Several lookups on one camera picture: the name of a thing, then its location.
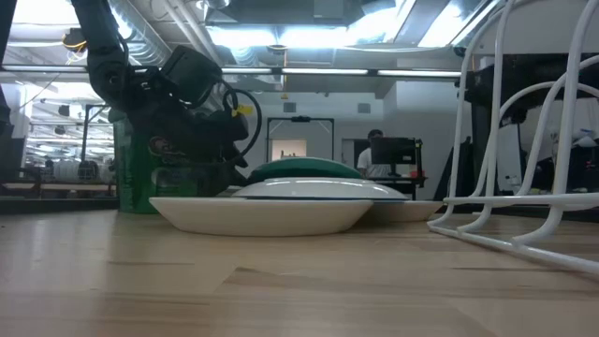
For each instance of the black background desk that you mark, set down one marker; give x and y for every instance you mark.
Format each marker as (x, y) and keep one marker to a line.
(398, 180)

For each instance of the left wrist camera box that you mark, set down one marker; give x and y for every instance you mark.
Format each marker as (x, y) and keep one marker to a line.
(192, 72)

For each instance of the black computer monitor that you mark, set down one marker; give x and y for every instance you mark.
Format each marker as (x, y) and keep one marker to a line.
(393, 150)

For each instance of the black gantry frame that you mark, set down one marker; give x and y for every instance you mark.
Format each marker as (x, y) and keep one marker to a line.
(299, 119)

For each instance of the person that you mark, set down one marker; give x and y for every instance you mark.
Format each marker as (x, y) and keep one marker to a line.
(365, 161)

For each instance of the small red object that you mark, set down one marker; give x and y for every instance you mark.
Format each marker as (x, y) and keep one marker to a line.
(415, 174)

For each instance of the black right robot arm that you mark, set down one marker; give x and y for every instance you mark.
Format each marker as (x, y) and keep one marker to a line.
(529, 75)

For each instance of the background metal shelving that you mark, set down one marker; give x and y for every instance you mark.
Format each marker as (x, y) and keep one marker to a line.
(85, 140)

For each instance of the long LED light bar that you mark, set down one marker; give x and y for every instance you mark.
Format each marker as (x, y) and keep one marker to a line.
(327, 71)

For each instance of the plate with blue pattern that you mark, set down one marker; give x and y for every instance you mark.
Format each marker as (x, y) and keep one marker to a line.
(320, 189)

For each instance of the black aluminium table frame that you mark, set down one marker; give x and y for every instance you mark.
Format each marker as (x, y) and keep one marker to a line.
(56, 204)

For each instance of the green lidded canister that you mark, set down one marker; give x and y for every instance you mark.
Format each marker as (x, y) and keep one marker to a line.
(135, 178)

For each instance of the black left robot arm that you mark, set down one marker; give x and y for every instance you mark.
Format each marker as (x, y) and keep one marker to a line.
(100, 47)

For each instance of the large dark green plate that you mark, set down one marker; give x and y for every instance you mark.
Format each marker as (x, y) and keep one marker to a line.
(304, 168)

